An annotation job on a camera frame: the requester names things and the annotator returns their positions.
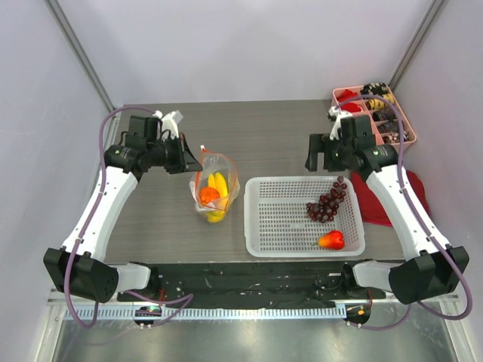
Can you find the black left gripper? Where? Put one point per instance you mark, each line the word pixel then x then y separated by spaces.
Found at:
pixel 186 162

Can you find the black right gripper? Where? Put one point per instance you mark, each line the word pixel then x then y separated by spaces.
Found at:
pixel 325 151

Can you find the yellow toy banana bunch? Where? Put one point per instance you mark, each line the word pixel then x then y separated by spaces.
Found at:
pixel 217 181

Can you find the clear zip bag orange zipper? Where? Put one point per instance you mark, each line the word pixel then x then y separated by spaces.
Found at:
pixel 213 162

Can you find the orange toy pumpkin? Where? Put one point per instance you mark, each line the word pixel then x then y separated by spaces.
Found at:
pixel 207 195

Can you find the dark red toy grapes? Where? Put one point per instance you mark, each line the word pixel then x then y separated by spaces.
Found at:
pixel 328 204

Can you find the red toy pepper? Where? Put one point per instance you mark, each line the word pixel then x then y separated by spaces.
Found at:
pixel 333 240

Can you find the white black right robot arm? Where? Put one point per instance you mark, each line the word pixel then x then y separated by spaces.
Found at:
pixel 432 267

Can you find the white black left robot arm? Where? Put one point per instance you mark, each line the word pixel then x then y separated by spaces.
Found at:
pixel 78 267

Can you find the red cloth piece lower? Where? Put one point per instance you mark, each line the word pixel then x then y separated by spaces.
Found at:
pixel 351 107

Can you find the red cloth piece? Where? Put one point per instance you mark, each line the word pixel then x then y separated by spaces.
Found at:
pixel 351 107
pixel 345 95

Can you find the red cloth piece upper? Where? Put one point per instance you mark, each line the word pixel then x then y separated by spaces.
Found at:
pixel 345 95

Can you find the yellow striped rolled cloth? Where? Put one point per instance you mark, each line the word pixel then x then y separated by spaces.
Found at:
pixel 380 102

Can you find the dark brown rolled cloth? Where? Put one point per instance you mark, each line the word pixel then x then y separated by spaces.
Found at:
pixel 385 114

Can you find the dark patterned rolled cloth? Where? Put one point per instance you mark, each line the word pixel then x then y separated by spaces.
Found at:
pixel 389 127

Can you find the dark dotted rolled cloth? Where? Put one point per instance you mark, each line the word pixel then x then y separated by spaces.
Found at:
pixel 394 137

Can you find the black floral rolled cloth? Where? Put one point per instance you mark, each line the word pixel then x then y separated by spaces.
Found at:
pixel 375 88

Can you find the folded red cloth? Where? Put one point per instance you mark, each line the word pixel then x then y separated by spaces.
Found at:
pixel 372 210

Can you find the white perforated plastic basket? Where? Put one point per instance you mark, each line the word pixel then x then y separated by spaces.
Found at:
pixel 277 226

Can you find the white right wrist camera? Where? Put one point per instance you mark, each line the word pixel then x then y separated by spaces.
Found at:
pixel 336 114

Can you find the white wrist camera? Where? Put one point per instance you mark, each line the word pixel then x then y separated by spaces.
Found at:
pixel 336 114
pixel 167 128

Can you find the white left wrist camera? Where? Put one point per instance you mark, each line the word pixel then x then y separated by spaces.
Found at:
pixel 167 128

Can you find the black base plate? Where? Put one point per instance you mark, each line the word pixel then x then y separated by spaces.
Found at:
pixel 256 285

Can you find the white slotted cable duct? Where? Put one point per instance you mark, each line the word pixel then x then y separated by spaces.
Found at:
pixel 153 312

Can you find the aluminium frame rail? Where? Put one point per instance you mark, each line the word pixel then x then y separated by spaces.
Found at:
pixel 79 52

